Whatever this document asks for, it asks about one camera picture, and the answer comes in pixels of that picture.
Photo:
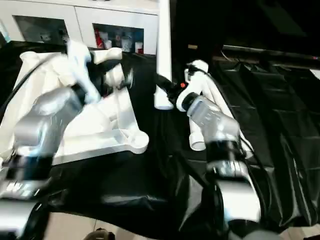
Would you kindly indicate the small yellow label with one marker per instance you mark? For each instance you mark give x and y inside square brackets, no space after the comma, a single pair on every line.
[192,47]

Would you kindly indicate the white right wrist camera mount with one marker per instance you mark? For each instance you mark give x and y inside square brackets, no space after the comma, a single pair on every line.
[197,72]

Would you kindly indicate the dark brown rounded object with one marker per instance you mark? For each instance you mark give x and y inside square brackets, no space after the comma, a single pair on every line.
[100,235]

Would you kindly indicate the white glass door cabinet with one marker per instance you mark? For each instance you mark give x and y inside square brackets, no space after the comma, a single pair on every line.
[80,17]

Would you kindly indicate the black flat monitor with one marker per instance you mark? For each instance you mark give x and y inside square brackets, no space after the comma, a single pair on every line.
[262,52]

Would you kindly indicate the small white cup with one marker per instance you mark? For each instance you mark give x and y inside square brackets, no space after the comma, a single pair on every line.
[108,44]
[139,47]

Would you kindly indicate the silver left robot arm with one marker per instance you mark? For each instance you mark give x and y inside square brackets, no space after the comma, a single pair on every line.
[37,125]

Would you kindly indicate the red package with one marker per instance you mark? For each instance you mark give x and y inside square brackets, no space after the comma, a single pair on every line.
[99,38]

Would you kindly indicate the black glossy mat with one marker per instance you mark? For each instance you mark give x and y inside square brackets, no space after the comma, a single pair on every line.
[150,175]

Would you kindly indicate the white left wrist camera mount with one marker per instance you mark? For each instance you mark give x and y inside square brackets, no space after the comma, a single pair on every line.
[80,65]

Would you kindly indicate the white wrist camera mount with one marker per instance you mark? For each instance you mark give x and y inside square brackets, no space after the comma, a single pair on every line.
[197,72]
[80,65]

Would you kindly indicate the white plastic table top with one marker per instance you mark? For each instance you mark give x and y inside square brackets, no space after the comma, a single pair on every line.
[100,120]

